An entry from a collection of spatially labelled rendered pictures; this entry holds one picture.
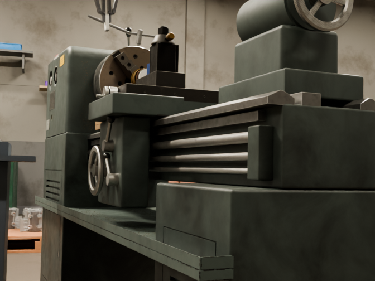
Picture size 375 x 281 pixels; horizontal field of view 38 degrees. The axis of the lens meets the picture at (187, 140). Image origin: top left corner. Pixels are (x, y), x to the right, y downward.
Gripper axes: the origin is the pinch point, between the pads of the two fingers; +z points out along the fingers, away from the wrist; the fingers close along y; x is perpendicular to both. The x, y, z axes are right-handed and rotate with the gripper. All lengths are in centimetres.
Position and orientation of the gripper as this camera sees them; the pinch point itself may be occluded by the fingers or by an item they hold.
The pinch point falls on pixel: (106, 22)
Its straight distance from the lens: 244.3
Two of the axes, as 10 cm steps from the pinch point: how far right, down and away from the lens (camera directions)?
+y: 9.2, -0.1, 3.9
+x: -3.9, 0.5, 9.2
